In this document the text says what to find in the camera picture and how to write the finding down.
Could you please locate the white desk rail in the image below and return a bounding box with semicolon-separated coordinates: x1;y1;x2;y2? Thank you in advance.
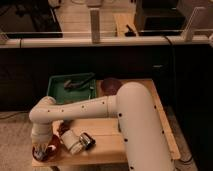
0;35;213;49

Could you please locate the white cylinder can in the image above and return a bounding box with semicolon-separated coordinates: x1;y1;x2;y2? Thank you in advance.
61;130;83;155

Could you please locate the light blue towel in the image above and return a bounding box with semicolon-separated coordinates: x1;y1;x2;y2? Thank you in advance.
35;151;46;160

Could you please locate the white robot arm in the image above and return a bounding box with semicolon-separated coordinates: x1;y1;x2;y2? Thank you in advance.
29;82;175;171

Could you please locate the dark tool in tray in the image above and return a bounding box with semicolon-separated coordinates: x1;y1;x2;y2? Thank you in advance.
63;76;94;90

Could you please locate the green plastic tray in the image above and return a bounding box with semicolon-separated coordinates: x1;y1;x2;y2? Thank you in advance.
46;73;97;104

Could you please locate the white angled bracket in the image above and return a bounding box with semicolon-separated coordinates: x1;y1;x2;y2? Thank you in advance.
181;6;205;42

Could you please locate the purple bowl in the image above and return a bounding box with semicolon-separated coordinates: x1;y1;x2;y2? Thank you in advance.
101;77;122;96

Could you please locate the red bowl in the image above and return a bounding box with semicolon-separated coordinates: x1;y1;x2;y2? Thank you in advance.
32;135;61;162

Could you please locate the white vertical post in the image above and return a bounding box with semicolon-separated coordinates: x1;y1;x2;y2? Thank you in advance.
90;8;100;43

